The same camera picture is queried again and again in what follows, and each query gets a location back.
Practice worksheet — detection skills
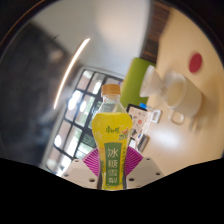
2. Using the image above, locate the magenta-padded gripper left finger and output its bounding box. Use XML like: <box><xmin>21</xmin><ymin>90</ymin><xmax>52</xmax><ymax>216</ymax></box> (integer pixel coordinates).
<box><xmin>61</xmin><ymin>147</ymin><xmax>101</xmax><ymax>190</ymax></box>

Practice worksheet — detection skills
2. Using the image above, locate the small white device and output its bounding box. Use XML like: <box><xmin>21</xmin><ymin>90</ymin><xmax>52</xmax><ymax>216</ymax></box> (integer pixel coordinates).
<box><xmin>150</xmin><ymin>109</ymin><xmax>163</xmax><ymax>124</ymax></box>

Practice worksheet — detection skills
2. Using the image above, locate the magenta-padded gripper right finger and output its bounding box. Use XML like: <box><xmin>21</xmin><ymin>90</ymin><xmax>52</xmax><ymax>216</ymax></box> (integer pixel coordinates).
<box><xmin>124</xmin><ymin>145</ymin><xmax>165</xmax><ymax>190</ymax></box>

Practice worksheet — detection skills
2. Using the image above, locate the green upholstered bench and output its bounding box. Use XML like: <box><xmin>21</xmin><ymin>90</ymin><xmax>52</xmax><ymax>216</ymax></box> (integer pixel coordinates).
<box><xmin>119</xmin><ymin>57</ymin><xmax>157</xmax><ymax>109</ymax></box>

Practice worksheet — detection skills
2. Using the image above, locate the small dark flat box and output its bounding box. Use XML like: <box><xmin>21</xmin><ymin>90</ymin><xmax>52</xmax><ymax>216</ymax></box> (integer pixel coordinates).
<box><xmin>136</xmin><ymin>133</ymin><xmax>150</xmax><ymax>153</ymax></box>

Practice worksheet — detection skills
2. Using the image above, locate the white ribbed mug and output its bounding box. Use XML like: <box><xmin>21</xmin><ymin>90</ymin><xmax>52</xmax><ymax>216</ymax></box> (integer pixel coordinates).
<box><xmin>164</xmin><ymin>69</ymin><xmax>203</xmax><ymax>126</ymax></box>

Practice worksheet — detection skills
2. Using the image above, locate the yellow drink bottle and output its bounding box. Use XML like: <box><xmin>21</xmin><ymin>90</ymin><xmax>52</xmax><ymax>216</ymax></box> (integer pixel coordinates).
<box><xmin>91</xmin><ymin>83</ymin><xmax>134</xmax><ymax>192</ymax></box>

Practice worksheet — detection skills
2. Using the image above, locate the flat round red coaster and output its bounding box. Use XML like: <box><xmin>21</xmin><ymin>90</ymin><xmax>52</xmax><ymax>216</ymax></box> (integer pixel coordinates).
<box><xmin>188</xmin><ymin>52</ymin><xmax>204</xmax><ymax>74</ymax></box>

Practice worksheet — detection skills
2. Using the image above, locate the dark-framed grid window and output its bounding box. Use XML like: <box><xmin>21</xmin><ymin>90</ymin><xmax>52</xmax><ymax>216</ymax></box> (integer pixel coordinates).
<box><xmin>39</xmin><ymin>66</ymin><xmax>124</xmax><ymax>174</ymax></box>

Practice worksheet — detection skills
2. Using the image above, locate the white footed bowl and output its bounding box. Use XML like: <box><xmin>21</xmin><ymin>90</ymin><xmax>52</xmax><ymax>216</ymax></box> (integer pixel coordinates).
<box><xmin>139</xmin><ymin>64</ymin><xmax>168</xmax><ymax>99</ymax></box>

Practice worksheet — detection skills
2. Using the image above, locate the sticker-covered black tablet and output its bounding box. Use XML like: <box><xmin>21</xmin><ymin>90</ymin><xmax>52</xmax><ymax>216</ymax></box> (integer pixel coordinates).
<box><xmin>126</xmin><ymin>103</ymin><xmax>154</xmax><ymax>143</ymax></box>

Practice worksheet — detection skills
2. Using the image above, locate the long linear ceiling light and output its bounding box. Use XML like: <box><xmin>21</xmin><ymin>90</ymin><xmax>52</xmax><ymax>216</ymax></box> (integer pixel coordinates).
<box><xmin>53</xmin><ymin>37</ymin><xmax>92</xmax><ymax>111</ymax></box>

